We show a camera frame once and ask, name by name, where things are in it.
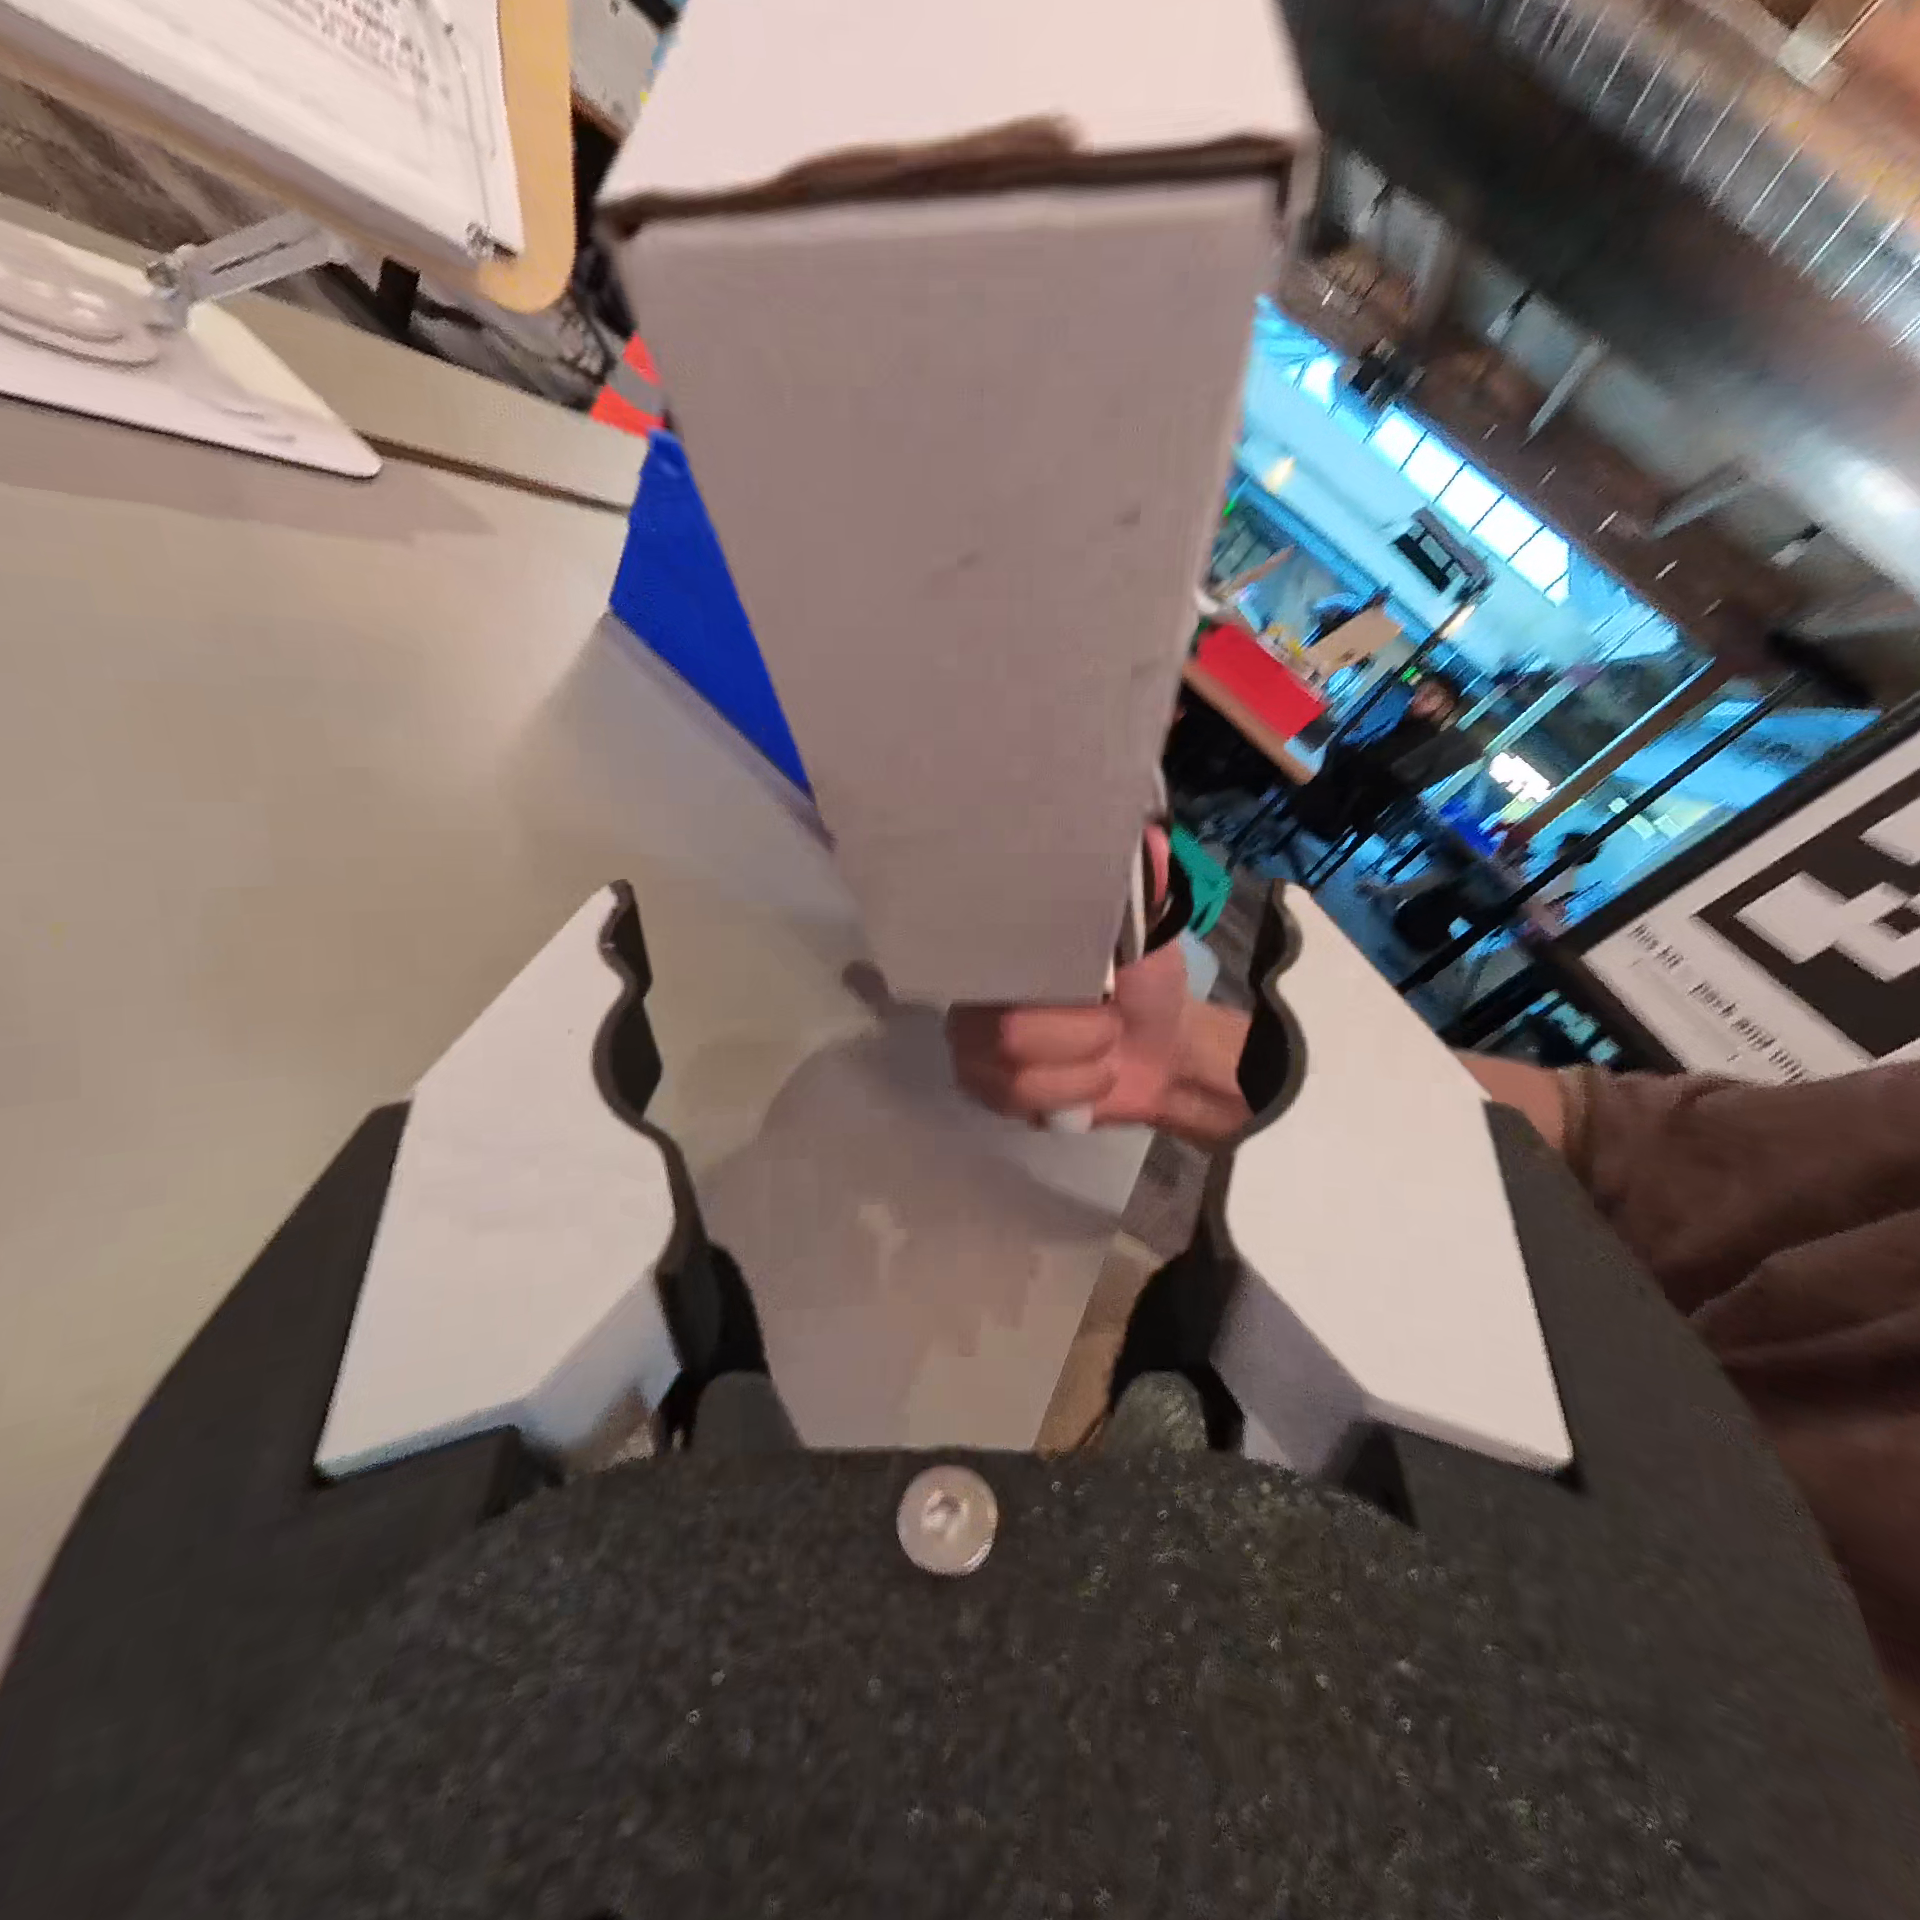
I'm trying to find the person's right hand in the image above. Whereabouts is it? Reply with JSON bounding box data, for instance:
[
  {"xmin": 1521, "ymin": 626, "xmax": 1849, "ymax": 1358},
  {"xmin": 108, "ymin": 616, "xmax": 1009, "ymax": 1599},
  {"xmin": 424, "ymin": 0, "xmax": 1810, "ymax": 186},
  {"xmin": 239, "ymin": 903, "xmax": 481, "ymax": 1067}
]
[{"xmin": 943, "ymin": 945, "xmax": 1255, "ymax": 1151}]

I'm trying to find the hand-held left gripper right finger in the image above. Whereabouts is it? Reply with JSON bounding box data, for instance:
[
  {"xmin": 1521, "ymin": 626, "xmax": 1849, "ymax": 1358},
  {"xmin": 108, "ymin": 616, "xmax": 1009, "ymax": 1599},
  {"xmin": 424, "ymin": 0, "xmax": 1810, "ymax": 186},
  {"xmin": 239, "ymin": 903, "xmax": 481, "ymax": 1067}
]
[{"xmin": 1200, "ymin": 886, "xmax": 1576, "ymax": 1480}]

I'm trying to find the beige wooden board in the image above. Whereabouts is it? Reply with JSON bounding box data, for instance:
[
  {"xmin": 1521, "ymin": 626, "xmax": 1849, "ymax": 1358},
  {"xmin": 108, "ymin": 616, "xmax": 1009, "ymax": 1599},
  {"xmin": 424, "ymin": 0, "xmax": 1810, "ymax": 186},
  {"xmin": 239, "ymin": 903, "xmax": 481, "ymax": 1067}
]
[{"xmin": 492, "ymin": 0, "xmax": 581, "ymax": 318}]

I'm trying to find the silver ribbed air duct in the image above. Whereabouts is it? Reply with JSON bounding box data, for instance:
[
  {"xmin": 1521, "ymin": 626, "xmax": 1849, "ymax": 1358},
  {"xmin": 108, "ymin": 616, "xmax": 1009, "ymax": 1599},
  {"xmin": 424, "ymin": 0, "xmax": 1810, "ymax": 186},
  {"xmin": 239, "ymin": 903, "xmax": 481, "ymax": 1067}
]
[{"xmin": 1274, "ymin": 0, "xmax": 1920, "ymax": 601}]

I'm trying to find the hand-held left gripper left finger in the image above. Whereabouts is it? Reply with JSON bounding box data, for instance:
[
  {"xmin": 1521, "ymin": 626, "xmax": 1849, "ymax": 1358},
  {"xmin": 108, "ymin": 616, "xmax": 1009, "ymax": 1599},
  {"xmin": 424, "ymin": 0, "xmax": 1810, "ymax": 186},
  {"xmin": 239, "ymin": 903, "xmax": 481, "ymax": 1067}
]
[{"xmin": 316, "ymin": 886, "xmax": 706, "ymax": 1480}]

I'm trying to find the red table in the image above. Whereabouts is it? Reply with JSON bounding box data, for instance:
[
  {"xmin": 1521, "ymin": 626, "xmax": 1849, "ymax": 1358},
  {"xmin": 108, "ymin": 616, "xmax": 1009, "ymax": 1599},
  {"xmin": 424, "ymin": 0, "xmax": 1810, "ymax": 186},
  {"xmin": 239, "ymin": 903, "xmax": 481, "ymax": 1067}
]
[{"xmin": 1184, "ymin": 622, "xmax": 1336, "ymax": 782}]

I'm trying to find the white cardboard box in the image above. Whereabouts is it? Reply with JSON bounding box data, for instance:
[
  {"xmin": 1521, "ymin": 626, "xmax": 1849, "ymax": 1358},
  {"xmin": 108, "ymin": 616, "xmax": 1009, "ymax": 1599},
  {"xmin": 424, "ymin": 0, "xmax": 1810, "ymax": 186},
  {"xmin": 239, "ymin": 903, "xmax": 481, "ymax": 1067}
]
[{"xmin": 591, "ymin": 0, "xmax": 1320, "ymax": 1454}]

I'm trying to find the person's right forearm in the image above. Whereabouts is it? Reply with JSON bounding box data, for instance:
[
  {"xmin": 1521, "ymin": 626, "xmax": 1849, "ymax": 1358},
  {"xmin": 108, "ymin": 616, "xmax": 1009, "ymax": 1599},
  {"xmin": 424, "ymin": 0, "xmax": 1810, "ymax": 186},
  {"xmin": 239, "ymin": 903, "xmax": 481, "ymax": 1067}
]
[{"xmin": 1463, "ymin": 1049, "xmax": 1920, "ymax": 1728}]

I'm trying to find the blue and red printed box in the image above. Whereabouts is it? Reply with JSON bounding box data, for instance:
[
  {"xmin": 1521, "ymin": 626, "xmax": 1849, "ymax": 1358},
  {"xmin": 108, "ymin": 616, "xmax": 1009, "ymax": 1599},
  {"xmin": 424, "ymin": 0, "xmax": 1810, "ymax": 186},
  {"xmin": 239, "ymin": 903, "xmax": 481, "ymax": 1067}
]
[{"xmin": 589, "ymin": 335, "xmax": 817, "ymax": 798}]

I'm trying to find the white stand base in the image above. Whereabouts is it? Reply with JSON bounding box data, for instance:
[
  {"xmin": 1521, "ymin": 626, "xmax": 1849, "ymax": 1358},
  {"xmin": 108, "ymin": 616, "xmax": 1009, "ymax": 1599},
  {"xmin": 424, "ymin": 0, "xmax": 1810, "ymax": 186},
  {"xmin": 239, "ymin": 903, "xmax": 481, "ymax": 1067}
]
[{"xmin": 0, "ymin": 211, "xmax": 383, "ymax": 483}]

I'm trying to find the white instruction sheet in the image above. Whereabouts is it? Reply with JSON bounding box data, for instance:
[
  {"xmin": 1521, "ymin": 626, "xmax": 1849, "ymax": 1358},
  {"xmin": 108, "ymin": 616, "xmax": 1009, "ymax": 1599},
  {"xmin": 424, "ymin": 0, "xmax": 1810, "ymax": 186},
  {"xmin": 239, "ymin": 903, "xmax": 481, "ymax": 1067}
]
[{"xmin": 0, "ymin": 0, "xmax": 527, "ymax": 273}]

